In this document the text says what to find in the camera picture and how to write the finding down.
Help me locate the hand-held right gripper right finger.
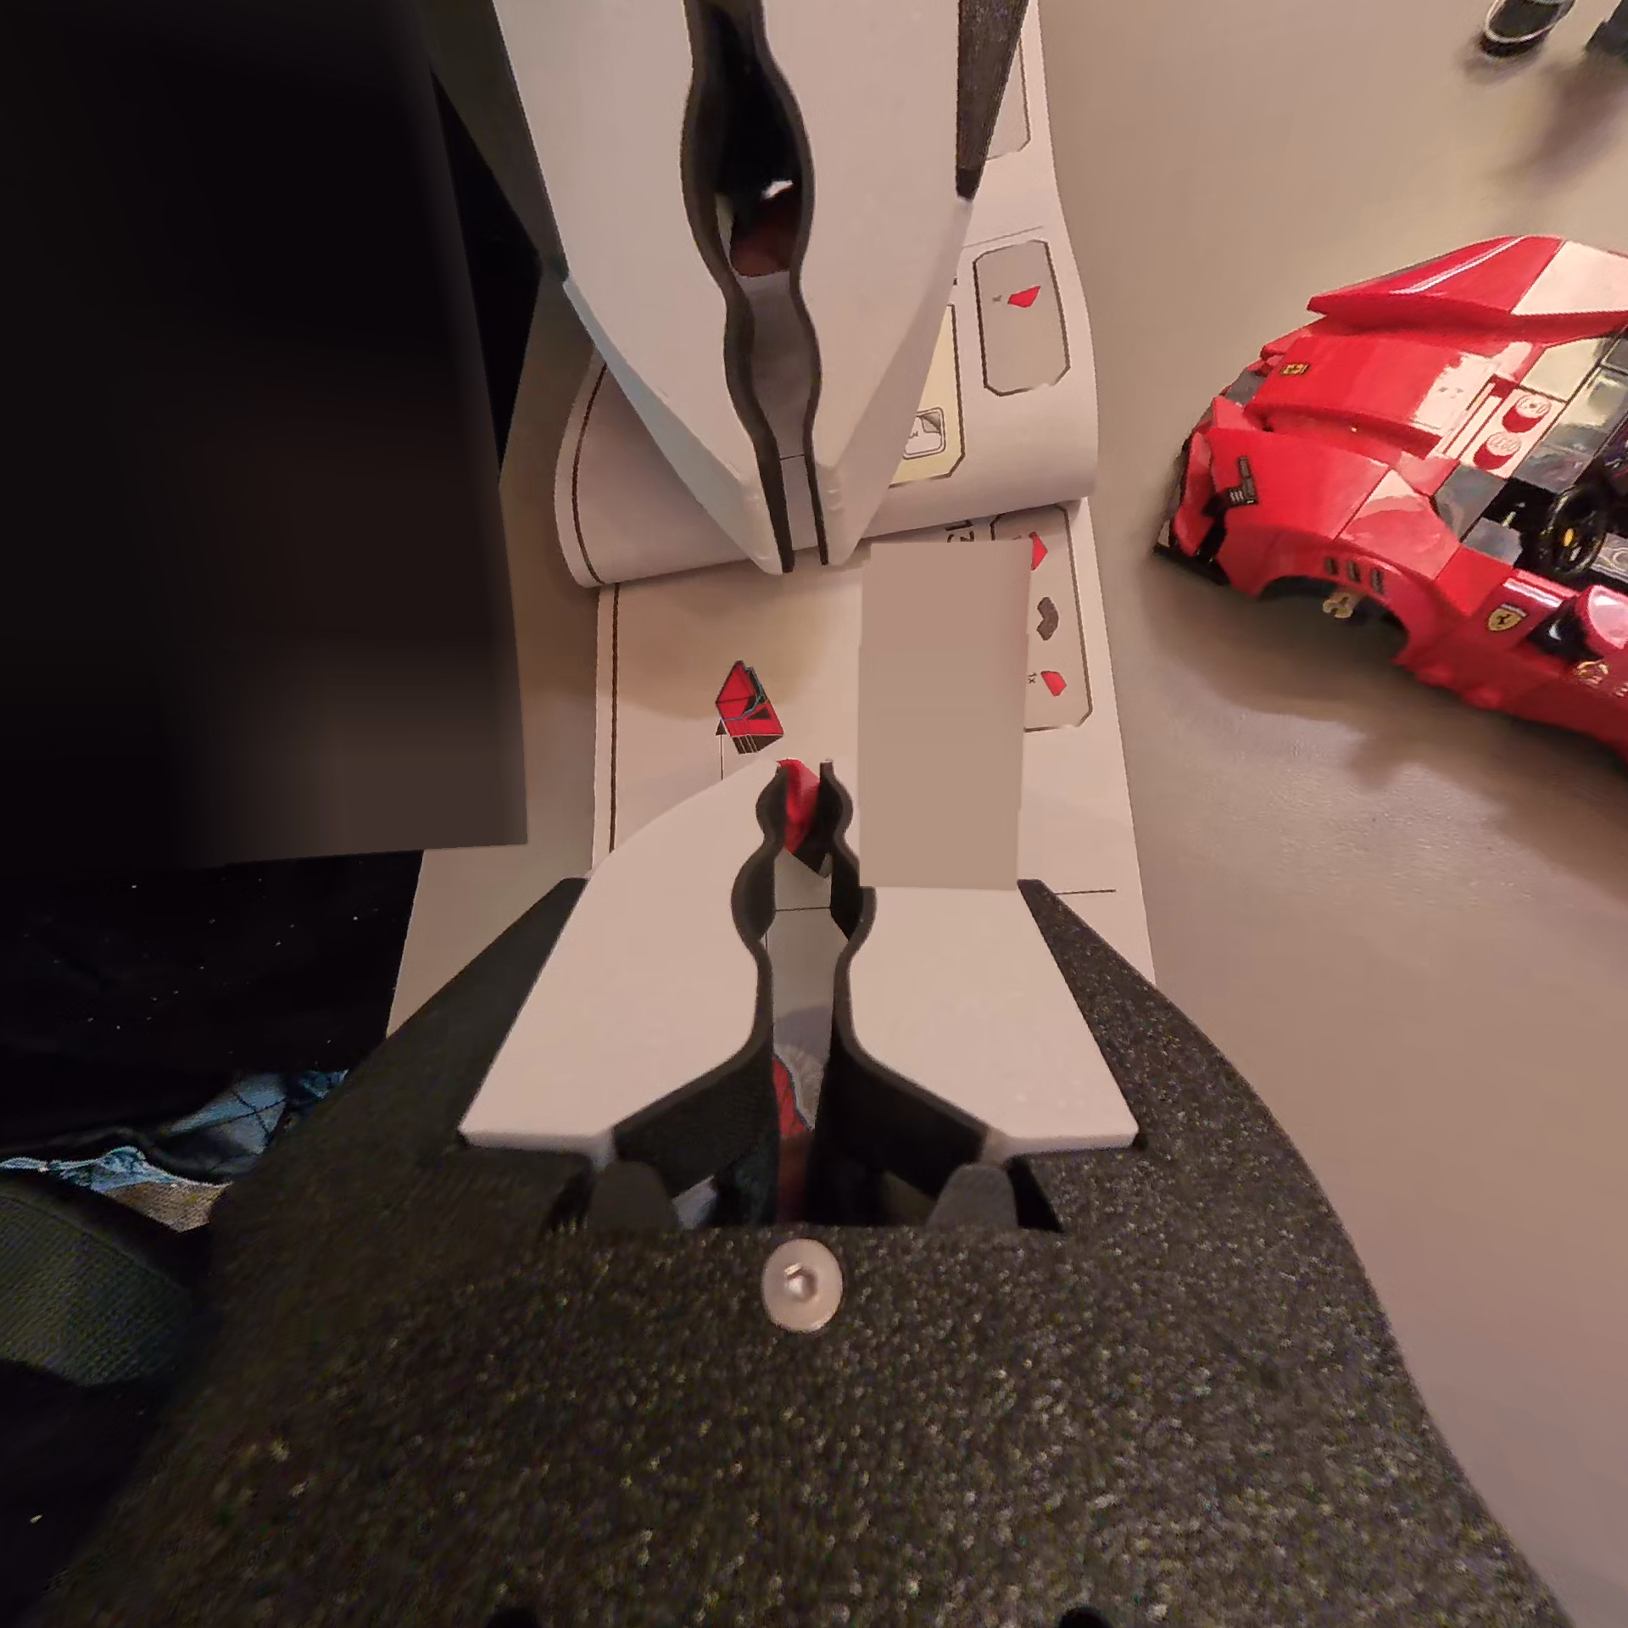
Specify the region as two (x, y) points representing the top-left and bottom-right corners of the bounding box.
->
(820, 761), (1139, 1162)

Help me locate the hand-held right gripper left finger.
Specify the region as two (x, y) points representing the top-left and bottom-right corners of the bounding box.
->
(457, 764), (781, 1166)

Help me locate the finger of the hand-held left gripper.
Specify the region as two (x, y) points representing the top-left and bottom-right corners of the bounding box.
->
(488, 0), (796, 575)
(719, 0), (969, 569)

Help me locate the small red lego piece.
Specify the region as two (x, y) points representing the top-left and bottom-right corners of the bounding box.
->
(773, 759), (843, 881)

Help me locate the lego instruction booklet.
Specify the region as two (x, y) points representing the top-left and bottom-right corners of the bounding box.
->
(556, 0), (1155, 1026)

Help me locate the red lego sports car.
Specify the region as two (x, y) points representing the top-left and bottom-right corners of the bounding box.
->
(1153, 235), (1628, 768)

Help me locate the blue patterned cloth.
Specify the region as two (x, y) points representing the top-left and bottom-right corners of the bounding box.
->
(75, 1067), (347, 1195)

